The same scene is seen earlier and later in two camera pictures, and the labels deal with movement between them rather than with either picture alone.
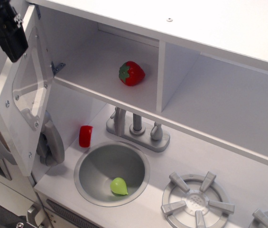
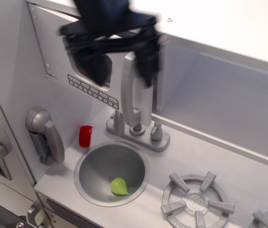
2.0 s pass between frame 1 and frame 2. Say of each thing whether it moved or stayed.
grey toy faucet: stayed
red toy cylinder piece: stayed
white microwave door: moved
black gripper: moved
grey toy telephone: stayed
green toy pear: stayed
